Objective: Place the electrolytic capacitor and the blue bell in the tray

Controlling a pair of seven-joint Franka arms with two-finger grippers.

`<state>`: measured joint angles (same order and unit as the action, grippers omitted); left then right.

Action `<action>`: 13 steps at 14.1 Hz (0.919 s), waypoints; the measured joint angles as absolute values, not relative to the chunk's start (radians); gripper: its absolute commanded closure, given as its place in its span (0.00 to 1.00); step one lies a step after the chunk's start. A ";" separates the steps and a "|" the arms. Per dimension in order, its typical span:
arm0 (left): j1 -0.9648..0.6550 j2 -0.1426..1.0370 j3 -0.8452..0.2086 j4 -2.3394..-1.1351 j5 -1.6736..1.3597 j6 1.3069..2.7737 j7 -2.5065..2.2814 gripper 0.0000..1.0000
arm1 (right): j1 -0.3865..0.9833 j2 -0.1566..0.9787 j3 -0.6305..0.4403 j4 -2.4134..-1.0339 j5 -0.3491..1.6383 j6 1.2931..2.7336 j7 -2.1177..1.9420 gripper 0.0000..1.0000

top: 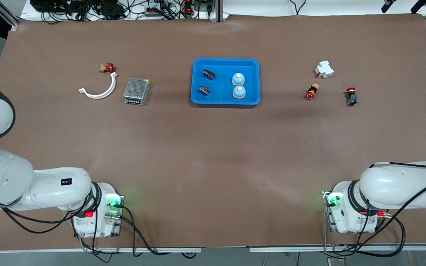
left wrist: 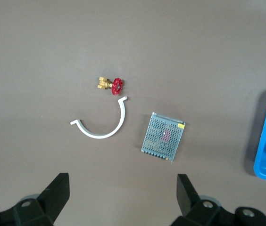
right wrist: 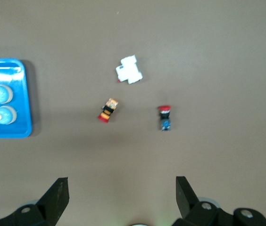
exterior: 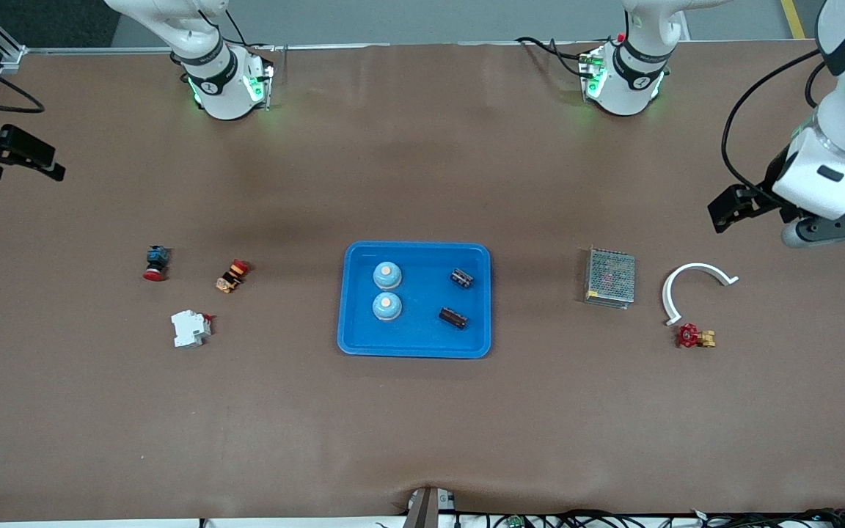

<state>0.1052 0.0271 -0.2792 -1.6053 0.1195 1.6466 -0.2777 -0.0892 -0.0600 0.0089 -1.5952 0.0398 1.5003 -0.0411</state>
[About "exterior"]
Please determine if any blue call bell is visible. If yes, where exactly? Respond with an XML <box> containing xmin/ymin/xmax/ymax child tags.
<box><xmin>373</xmin><ymin>261</ymin><xmax>403</xmax><ymax>291</ymax></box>
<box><xmin>372</xmin><ymin>292</ymin><xmax>403</xmax><ymax>323</ymax></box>

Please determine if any blue plastic tray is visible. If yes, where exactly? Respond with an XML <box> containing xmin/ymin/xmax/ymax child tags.
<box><xmin>337</xmin><ymin>241</ymin><xmax>492</xmax><ymax>359</ymax></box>

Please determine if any white curved pipe clamp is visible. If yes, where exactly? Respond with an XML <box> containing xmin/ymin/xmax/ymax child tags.
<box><xmin>662</xmin><ymin>263</ymin><xmax>740</xmax><ymax>326</ymax></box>

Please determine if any metal mesh power supply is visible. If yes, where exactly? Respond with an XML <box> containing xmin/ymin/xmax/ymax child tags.
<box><xmin>585</xmin><ymin>248</ymin><xmax>636</xmax><ymax>310</ymax></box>

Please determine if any red mushroom button blue body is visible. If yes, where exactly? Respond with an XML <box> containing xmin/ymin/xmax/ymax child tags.
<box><xmin>143</xmin><ymin>246</ymin><xmax>171</xmax><ymax>282</ymax></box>

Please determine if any white circuit breaker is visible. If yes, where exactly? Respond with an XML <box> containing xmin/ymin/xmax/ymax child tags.
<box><xmin>171</xmin><ymin>309</ymin><xmax>215</xmax><ymax>349</ymax></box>

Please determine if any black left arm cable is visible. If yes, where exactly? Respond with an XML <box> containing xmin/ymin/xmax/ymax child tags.
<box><xmin>720</xmin><ymin>50</ymin><xmax>831</xmax><ymax>194</ymax></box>

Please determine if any red handle brass valve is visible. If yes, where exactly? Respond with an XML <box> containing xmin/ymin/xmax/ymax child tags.
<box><xmin>677</xmin><ymin>323</ymin><xmax>717</xmax><ymax>349</ymax></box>

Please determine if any red yellow push button switch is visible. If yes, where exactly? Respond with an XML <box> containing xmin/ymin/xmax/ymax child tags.
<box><xmin>216</xmin><ymin>259</ymin><xmax>251</xmax><ymax>294</ymax></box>

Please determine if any black arm base cable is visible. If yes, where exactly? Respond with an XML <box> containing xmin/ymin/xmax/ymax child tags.
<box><xmin>515</xmin><ymin>36</ymin><xmax>588</xmax><ymax>78</ymax></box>

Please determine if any grey metal bracket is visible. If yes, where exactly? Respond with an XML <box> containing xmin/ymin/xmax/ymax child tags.
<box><xmin>404</xmin><ymin>486</ymin><xmax>457</xmax><ymax>528</ymax></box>

